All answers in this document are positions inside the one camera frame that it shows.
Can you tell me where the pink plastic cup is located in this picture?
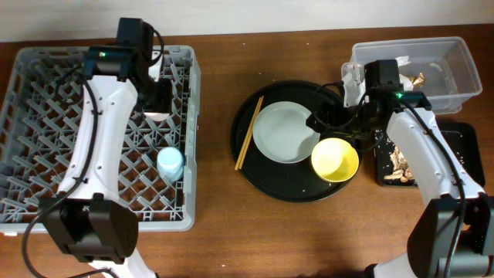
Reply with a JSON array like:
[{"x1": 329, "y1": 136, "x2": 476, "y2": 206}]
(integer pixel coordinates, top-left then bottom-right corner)
[{"x1": 144, "y1": 112, "x2": 170, "y2": 122}]

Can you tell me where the white paper napkin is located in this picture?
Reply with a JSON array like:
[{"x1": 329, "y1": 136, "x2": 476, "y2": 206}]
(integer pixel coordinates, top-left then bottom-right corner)
[{"x1": 341, "y1": 56, "x2": 414, "y2": 107}]

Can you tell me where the yellow plastic bowl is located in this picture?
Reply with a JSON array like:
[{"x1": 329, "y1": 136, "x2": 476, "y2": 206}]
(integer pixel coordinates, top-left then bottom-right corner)
[{"x1": 310, "y1": 137, "x2": 360, "y2": 183}]

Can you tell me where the grey round plate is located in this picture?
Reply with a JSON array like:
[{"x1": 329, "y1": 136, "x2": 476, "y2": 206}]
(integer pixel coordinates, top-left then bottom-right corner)
[{"x1": 252, "y1": 101, "x2": 320, "y2": 164}]

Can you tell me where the light blue plastic cup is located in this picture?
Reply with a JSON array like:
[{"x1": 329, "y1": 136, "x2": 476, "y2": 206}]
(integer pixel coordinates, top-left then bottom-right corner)
[{"x1": 157, "y1": 147, "x2": 184, "y2": 183}]

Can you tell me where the peanut shells and rice waste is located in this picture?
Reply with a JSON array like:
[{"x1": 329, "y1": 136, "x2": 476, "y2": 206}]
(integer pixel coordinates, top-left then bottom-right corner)
[{"x1": 374, "y1": 130, "x2": 417, "y2": 187}]

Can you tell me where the gold foil wrapper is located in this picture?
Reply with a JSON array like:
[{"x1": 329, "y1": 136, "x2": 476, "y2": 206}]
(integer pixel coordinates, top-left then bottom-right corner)
[{"x1": 408, "y1": 73, "x2": 426, "y2": 89}]

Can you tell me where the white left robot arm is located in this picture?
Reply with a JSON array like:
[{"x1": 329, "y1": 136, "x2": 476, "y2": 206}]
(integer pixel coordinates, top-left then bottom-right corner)
[{"x1": 35, "y1": 46, "x2": 174, "y2": 277}]

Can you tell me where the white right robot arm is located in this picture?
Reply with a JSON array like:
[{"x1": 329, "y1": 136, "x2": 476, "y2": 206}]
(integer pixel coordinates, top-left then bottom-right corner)
[{"x1": 334, "y1": 88, "x2": 493, "y2": 277}]

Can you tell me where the grey plastic dishwasher rack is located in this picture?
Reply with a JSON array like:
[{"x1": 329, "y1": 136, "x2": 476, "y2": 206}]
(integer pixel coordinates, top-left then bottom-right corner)
[{"x1": 1, "y1": 46, "x2": 201, "y2": 236}]

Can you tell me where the clear plastic waste bin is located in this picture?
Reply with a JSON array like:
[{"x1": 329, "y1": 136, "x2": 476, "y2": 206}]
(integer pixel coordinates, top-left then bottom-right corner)
[{"x1": 350, "y1": 37, "x2": 482, "y2": 115}]

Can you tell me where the round black tray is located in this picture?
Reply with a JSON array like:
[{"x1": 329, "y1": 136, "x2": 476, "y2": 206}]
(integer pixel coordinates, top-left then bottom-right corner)
[{"x1": 230, "y1": 80, "x2": 347, "y2": 202}]

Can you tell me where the black rectangular tray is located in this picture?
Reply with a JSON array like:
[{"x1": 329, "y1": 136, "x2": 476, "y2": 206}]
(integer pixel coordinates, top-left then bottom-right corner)
[{"x1": 374, "y1": 120, "x2": 486, "y2": 188}]

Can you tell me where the wooden chopstick upper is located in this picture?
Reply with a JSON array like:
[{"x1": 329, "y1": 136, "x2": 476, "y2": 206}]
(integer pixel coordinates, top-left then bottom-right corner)
[{"x1": 234, "y1": 95, "x2": 263, "y2": 171}]

